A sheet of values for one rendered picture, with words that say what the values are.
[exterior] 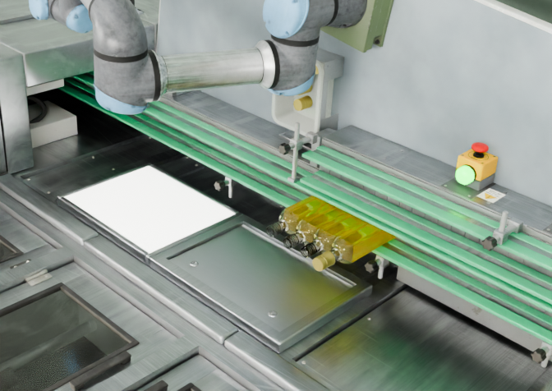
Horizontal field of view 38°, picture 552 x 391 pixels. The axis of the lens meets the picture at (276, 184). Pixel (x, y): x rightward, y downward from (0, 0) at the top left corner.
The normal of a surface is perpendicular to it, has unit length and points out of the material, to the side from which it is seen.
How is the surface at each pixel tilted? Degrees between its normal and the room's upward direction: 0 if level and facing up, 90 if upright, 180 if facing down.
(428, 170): 90
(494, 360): 90
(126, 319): 90
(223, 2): 0
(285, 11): 7
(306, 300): 90
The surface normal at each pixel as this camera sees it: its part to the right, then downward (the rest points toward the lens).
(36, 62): 0.72, 0.36
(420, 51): -0.70, 0.31
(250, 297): 0.05, -0.88
